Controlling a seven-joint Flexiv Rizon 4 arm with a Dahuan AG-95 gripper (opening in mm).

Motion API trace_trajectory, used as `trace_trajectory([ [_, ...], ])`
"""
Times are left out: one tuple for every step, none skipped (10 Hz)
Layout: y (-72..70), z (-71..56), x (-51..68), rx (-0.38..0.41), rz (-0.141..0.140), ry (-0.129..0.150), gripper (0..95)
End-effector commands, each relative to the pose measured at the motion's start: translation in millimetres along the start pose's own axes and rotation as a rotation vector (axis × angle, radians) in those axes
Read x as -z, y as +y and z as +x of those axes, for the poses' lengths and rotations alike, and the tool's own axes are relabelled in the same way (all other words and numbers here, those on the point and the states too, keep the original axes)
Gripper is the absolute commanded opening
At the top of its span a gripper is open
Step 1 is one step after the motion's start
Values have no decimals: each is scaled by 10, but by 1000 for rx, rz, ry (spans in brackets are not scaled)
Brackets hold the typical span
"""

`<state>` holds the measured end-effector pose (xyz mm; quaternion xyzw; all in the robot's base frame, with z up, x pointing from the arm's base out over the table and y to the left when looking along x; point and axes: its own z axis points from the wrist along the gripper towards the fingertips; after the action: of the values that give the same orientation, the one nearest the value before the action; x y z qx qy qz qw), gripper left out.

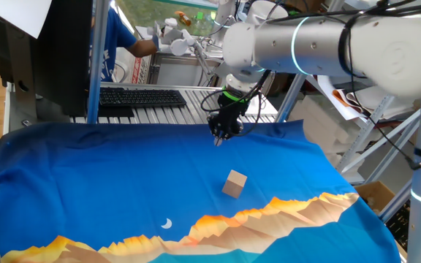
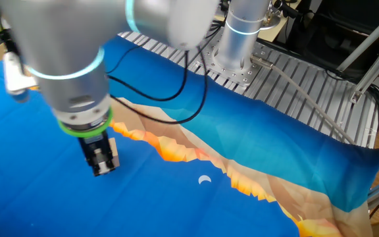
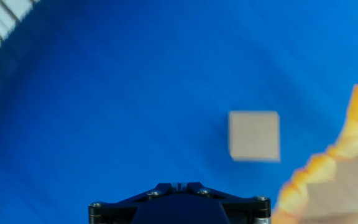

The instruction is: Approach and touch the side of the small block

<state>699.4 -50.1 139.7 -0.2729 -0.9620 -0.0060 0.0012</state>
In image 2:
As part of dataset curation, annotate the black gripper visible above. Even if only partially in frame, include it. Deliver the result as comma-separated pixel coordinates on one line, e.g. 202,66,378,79
77,131,117,178

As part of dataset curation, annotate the blue mountain print cloth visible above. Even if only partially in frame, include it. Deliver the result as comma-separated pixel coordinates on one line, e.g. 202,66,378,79
0,34,379,237

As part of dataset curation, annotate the black background equipment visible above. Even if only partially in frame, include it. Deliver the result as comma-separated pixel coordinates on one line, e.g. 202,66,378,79
286,0,379,75

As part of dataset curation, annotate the green wrist flange ring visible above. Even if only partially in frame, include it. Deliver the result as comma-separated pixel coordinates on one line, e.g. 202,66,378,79
57,107,114,140

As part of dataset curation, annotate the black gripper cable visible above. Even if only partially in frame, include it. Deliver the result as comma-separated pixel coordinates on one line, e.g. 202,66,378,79
105,44,190,103
109,45,209,126

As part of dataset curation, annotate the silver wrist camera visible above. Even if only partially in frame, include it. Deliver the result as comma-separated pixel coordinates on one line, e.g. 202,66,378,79
1,49,41,104

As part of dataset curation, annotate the grey base cable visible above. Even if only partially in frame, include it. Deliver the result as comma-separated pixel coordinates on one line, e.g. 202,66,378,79
249,54,357,145

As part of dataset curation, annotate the thick aluminium frame strut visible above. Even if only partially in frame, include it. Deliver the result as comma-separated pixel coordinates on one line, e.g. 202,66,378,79
349,36,379,105

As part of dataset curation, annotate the thin aluminium frame strut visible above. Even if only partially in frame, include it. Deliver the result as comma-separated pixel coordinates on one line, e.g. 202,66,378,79
336,3,379,72

